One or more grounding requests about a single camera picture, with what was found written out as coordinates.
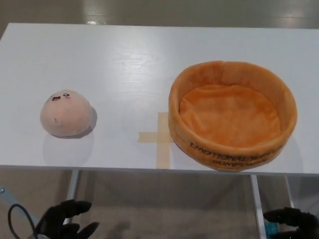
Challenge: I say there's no white table leg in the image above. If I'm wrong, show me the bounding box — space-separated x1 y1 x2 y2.
63 170 82 204
250 174 269 239
284 175 300 210

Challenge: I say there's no orange plush round plate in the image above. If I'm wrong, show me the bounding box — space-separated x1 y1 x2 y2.
168 60 298 172

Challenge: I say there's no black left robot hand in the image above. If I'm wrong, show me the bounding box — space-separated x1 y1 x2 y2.
34 199 100 239

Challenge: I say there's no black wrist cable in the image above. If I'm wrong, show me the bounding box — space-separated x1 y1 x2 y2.
7 204 38 239

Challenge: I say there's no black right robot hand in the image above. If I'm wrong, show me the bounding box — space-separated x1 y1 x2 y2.
263 207 319 239

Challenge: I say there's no beige masking tape strip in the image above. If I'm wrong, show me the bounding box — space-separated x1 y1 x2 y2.
156 112 173 168

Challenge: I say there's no teal patterned object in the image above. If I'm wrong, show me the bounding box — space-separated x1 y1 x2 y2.
264 216 279 239

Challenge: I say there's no pink round plush toy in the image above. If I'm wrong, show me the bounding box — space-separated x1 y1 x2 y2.
40 91 96 139

